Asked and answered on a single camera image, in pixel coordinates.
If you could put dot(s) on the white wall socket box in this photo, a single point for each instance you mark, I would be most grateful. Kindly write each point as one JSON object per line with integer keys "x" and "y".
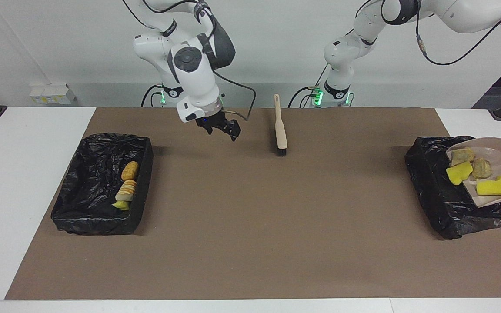
{"x": 52, "y": 94}

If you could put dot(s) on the small green yellow sponge piece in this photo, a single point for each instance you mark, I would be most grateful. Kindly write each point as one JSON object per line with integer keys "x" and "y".
{"x": 121, "y": 205}

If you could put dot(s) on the brown table mat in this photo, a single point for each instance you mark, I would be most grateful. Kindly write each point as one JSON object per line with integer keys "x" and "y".
{"x": 233, "y": 269}

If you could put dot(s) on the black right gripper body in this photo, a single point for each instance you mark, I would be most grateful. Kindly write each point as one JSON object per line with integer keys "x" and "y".
{"x": 215, "y": 121}

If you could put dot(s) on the beige hand brush black bristles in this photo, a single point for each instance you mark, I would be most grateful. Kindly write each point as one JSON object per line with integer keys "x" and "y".
{"x": 280, "y": 130}

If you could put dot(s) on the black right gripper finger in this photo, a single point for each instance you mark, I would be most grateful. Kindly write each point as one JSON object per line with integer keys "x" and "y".
{"x": 235, "y": 129}
{"x": 209, "y": 130}

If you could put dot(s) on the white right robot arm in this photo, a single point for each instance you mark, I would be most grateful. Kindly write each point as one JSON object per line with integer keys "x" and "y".
{"x": 194, "y": 78}

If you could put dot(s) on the beige sponge chunk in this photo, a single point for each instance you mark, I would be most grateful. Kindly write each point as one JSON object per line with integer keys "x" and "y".
{"x": 126, "y": 190}
{"x": 482, "y": 168}
{"x": 462, "y": 156}

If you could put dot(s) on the black bag lined bin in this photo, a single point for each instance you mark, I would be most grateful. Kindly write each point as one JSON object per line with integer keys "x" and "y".
{"x": 433, "y": 182}
{"x": 89, "y": 182}

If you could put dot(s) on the large green yellow sponge piece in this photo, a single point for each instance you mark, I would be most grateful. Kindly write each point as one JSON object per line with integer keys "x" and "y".
{"x": 459, "y": 173}

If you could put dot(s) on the orange brown sponge lump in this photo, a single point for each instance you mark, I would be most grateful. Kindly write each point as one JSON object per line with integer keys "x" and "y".
{"x": 130, "y": 170}

